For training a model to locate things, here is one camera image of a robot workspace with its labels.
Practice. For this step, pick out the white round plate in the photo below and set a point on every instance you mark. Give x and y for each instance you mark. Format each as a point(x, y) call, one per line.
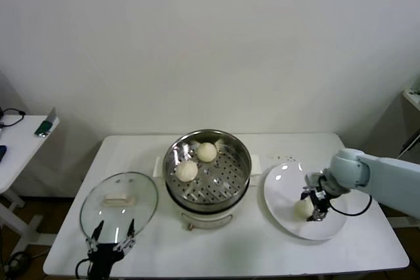
point(282, 188)

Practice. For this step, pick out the white steamed baozi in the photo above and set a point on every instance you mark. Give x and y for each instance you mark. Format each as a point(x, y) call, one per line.
point(206, 152)
point(302, 209)
point(187, 172)

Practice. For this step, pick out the white shelf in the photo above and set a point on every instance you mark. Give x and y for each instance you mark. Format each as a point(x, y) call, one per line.
point(414, 99)

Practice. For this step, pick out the white side table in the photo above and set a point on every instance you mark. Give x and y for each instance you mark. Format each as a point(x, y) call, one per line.
point(19, 142)

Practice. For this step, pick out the steel steamer pot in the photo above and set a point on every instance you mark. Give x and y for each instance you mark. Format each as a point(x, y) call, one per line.
point(205, 219)

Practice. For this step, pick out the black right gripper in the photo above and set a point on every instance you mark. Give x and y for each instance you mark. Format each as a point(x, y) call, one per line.
point(319, 201)

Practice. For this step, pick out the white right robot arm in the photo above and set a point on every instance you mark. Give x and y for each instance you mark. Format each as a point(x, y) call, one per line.
point(377, 175)

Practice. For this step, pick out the dark blue object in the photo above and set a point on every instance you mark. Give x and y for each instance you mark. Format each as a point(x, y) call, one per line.
point(2, 153)

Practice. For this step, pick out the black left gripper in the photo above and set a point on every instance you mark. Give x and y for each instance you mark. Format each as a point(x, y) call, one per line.
point(101, 260)

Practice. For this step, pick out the stainless steel steamer basket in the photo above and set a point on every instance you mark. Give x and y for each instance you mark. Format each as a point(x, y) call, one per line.
point(216, 185)

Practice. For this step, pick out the green tool with grey card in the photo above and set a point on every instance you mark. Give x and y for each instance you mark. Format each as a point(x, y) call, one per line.
point(44, 127)

